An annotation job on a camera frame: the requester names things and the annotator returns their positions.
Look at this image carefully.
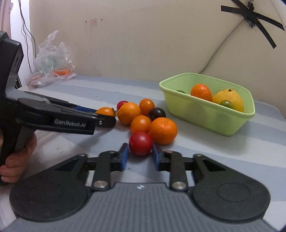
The small orange tomato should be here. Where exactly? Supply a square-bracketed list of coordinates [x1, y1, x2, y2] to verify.
[95, 107, 116, 117]

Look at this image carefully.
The dark red tomato back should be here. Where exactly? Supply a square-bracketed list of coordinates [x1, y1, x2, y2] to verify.
[116, 100, 128, 110]

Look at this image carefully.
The orange tomato top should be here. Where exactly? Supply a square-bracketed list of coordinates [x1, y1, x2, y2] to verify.
[117, 102, 140, 126]

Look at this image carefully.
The red cherry tomato front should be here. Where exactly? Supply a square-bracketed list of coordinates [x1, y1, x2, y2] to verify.
[129, 132, 153, 156]

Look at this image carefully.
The dark purple plum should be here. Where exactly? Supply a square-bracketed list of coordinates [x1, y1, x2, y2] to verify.
[149, 107, 166, 121]

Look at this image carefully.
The large orange mandarin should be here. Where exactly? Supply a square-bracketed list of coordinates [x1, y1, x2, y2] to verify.
[148, 117, 177, 145]

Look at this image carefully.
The green cherry tomato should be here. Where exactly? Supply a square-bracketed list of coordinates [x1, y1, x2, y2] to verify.
[219, 100, 235, 109]

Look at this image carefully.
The large yellow grapefruit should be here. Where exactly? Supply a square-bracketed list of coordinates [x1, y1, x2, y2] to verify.
[213, 89, 244, 112]

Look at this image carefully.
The person's left hand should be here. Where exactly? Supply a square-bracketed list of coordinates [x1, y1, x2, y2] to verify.
[1, 134, 37, 183]

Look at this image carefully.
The clear plastic bag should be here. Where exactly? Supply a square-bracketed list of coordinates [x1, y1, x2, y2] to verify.
[27, 30, 77, 88]

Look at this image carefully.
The striped blue bed sheet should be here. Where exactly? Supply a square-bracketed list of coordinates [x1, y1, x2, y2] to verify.
[1, 76, 285, 231]

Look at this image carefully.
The light green plastic basin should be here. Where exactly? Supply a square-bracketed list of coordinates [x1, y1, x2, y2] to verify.
[159, 72, 255, 136]

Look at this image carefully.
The black tape cross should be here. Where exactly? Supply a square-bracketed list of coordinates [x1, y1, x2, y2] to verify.
[221, 0, 285, 49]

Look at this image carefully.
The black wall cable left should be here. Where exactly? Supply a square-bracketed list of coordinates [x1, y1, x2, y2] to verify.
[17, 0, 37, 75]

